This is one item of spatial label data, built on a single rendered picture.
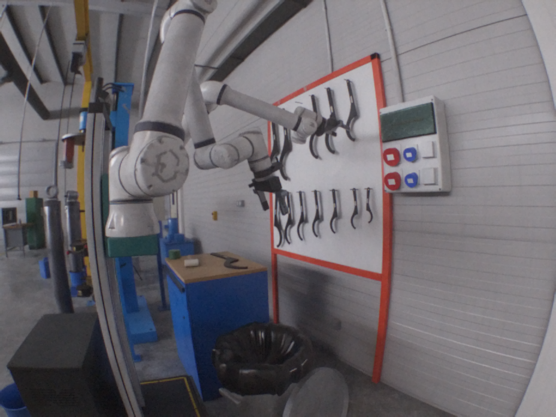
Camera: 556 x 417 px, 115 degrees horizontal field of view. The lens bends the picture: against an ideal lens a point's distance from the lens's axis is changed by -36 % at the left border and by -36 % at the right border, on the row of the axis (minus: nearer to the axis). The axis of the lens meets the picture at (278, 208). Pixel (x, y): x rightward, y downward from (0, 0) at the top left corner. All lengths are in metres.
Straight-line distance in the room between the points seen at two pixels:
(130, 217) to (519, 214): 1.65
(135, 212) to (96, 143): 0.32
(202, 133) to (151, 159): 0.38
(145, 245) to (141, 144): 0.31
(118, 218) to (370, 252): 1.57
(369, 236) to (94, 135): 1.69
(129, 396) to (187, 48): 1.33
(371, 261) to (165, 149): 1.57
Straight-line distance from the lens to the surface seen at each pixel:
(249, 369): 1.31
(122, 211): 0.90
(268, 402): 1.43
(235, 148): 0.95
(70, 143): 3.39
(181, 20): 0.98
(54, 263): 3.45
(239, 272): 1.80
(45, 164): 14.59
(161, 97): 0.82
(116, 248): 0.89
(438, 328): 1.84
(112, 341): 1.18
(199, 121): 1.06
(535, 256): 1.56
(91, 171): 1.07
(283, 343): 1.66
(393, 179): 1.60
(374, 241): 1.91
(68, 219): 4.69
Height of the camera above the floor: 1.41
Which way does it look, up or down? 2 degrees down
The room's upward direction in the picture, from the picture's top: 2 degrees counter-clockwise
